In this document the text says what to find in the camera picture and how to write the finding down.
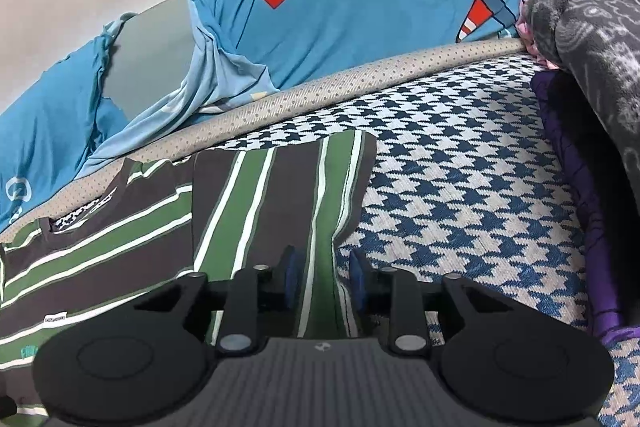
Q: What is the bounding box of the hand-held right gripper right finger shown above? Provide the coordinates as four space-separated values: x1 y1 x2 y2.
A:
349 249 516 355

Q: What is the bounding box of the grey patterned fleece blanket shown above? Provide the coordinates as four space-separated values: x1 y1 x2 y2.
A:
527 0 640 218

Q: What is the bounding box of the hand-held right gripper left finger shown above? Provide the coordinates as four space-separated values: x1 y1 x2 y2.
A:
132 246 303 355

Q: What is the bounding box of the grey-green pillow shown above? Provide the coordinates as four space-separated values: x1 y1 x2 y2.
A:
107 0 198 118

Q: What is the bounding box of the light blue cloth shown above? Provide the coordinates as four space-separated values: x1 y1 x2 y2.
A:
75 0 281 180

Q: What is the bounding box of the pink cloth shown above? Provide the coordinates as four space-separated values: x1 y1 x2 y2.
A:
517 0 558 70

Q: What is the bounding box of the dark purple cloth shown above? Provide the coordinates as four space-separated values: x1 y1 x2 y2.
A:
530 69 640 343

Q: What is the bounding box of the green grey striped t-shirt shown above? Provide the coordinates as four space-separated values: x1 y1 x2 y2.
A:
0 129 378 418

